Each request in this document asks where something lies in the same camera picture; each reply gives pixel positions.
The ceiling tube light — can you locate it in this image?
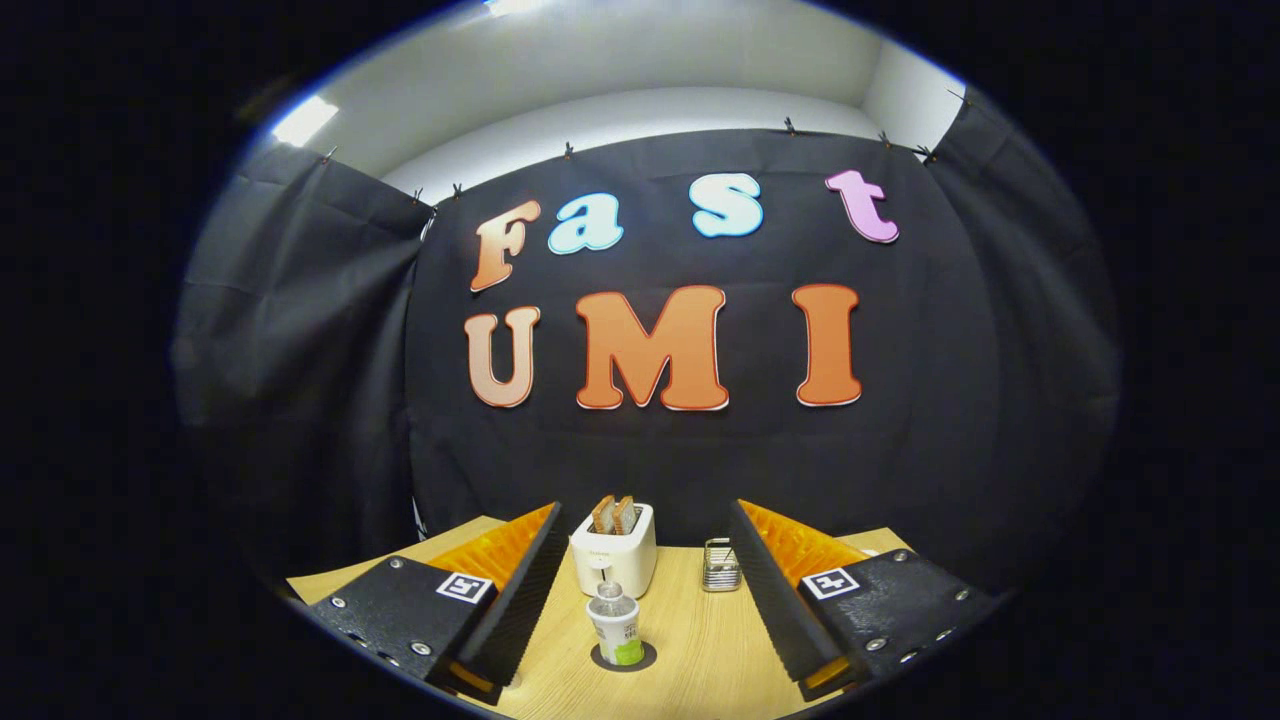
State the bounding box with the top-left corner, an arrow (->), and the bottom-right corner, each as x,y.
272,95 -> 339,148

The wooden table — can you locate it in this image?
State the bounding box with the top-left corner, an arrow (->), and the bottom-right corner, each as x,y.
285,515 -> 916,720

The metal wire holder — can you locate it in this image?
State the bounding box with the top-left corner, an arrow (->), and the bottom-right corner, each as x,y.
702,538 -> 742,593

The white toaster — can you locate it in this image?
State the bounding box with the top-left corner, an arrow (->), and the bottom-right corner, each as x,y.
570,503 -> 658,599

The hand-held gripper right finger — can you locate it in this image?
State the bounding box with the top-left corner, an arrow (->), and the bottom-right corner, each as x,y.
728,499 -> 1001,704

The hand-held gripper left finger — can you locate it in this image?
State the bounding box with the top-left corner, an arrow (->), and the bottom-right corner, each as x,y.
305,501 -> 564,706

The dark brown round coaster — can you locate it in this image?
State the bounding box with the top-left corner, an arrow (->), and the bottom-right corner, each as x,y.
590,641 -> 658,673

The clear juice bottle white label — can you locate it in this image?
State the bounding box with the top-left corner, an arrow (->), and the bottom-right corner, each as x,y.
586,581 -> 642,667

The black backdrop cloth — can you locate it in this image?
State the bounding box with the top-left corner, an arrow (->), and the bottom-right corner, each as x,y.
170,88 -> 1121,591

